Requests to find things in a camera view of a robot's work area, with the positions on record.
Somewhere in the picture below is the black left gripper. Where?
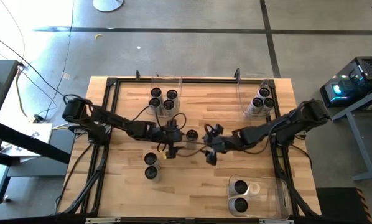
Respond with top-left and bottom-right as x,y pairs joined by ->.
147,123 -> 190,160

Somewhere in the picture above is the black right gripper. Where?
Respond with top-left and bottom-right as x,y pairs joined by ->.
203,123 -> 243,166

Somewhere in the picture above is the white can blue palm print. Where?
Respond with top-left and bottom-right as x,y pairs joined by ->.
144,152 -> 161,170
229,179 -> 249,197
228,197 -> 249,217
144,166 -> 161,184

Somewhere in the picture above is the clear plastic bin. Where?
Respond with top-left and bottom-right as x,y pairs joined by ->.
149,73 -> 184,118
236,73 -> 276,121
226,174 -> 291,221

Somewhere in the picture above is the black box with yellow stripes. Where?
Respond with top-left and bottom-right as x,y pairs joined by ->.
316,186 -> 372,224

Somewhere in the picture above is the white paper sheet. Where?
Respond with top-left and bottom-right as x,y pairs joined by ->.
0,123 -> 54,158

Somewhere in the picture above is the white round stand base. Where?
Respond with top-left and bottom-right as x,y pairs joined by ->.
92,0 -> 124,12

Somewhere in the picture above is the black computer with coloured lights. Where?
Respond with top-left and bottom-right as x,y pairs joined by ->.
319,55 -> 372,108

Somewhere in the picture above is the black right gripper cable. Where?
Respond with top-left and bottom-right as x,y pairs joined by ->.
176,136 -> 267,158

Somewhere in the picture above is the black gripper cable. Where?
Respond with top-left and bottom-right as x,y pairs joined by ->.
176,136 -> 267,158
128,105 -> 187,127

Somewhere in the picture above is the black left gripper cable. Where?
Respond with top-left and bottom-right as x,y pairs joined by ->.
128,105 -> 187,127

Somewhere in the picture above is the black aluminium table frame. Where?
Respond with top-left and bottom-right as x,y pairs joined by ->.
55,76 -> 321,218

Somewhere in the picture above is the silver metal bracket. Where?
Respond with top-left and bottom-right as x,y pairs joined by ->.
85,217 -> 121,224
259,218 -> 295,224

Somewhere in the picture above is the thin black floor cable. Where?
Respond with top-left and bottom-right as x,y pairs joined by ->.
44,0 -> 75,121

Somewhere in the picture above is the grey metal desk frame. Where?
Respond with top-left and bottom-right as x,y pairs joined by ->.
330,85 -> 372,183

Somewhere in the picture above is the yellow floor cable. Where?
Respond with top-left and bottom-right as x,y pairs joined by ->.
15,67 -> 30,118

